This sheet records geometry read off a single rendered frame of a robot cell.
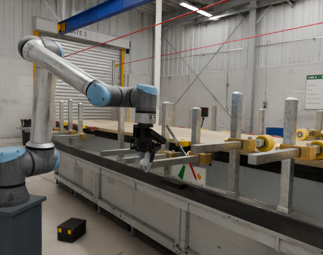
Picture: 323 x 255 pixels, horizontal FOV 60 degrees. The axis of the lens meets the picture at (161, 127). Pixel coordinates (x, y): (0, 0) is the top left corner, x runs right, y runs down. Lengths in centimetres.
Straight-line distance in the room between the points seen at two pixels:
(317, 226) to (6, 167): 136
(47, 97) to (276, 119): 790
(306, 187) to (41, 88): 138
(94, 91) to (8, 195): 72
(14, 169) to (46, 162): 19
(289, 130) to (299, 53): 782
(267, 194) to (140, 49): 1059
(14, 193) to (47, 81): 59
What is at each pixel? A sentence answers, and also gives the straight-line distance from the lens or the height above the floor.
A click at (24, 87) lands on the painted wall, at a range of 927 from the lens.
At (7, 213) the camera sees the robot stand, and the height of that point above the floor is 59.
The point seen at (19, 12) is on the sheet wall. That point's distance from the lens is 962.
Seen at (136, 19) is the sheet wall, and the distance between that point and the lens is 1188.
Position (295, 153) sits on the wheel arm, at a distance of 112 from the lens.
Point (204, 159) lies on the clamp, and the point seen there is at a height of 85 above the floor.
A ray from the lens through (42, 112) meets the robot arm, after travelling 162.
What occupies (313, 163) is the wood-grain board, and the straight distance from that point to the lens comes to 133.
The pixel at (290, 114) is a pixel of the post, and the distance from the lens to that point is 117.
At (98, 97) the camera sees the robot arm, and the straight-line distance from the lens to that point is 113.
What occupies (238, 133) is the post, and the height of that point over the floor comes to 99.
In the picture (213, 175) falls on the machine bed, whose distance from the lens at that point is 170.
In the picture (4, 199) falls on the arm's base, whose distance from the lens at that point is 159.
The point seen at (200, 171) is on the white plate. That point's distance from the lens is 146.
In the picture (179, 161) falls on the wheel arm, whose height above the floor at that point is 85.
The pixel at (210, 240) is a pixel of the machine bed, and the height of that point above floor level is 29.
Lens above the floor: 110
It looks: 4 degrees down
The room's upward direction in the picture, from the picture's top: 2 degrees clockwise
